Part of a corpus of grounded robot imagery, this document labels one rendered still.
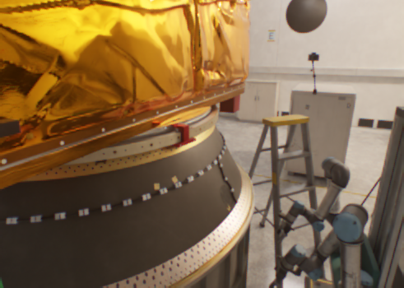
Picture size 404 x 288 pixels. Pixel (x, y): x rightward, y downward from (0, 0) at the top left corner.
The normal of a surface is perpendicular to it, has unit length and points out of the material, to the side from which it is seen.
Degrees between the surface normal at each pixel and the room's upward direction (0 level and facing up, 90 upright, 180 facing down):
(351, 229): 82
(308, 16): 90
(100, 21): 83
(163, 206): 62
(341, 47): 90
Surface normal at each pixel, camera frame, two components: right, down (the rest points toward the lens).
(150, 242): 0.50, -0.23
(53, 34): 0.89, 0.08
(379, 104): -0.43, 0.27
